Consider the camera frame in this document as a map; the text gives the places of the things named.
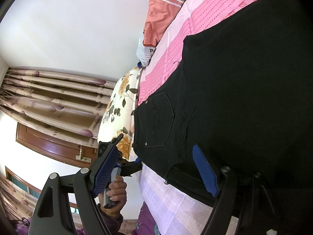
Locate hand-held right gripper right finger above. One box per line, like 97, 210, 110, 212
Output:
192, 144, 277, 235

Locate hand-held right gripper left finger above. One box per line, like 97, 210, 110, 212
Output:
28, 133, 124, 235

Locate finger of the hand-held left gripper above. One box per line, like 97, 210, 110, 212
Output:
121, 158, 143, 177

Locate black pants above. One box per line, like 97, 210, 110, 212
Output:
132, 0, 313, 235

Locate person's left forearm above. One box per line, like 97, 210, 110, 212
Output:
98, 209, 124, 235

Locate person's left hand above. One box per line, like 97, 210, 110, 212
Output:
98, 175, 128, 216

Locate metal door latch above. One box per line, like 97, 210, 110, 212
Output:
75, 146, 93, 162

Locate person's purple clothing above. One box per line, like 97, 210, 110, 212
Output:
0, 199, 160, 235

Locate brown wooden door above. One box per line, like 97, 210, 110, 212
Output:
16, 122, 99, 170

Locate floral pillow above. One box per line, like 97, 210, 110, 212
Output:
98, 66, 143, 162

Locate striped floral curtain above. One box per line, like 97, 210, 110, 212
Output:
0, 69, 118, 148
0, 174, 38, 222

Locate pink checked bedsheet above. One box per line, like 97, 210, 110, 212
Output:
136, 0, 282, 235

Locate orange checked pillow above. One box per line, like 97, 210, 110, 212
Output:
136, 0, 203, 67

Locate wooden window frame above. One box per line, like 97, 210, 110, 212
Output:
5, 166, 79, 209

